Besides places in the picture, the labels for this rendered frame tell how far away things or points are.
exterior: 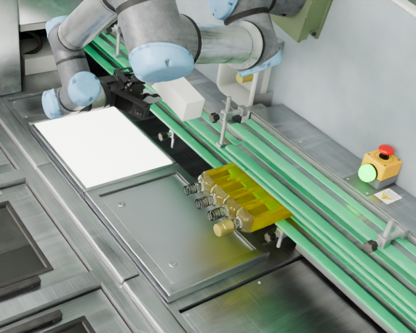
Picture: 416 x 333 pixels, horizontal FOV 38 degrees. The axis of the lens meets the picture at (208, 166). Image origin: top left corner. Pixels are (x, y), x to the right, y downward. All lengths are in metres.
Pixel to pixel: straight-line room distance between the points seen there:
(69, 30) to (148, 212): 0.62
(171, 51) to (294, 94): 0.77
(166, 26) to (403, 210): 0.76
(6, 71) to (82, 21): 1.01
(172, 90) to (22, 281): 0.64
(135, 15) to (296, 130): 0.75
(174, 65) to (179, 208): 0.77
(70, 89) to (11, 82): 0.91
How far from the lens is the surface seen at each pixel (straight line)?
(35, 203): 1.89
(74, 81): 1.48
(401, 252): 1.46
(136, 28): 1.15
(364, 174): 1.57
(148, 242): 1.70
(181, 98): 1.65
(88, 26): 1.37
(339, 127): 1.73
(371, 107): 1.64
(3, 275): 1.68
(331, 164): 1.64
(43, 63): 2.54
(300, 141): 1.70
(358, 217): 1.52
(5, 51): 2.32
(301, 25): 1.66
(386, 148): 1.58
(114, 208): 1.80
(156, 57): 1.13
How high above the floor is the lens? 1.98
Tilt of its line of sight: 33 degrees down
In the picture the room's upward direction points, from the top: 107 degrees counter-clockwise
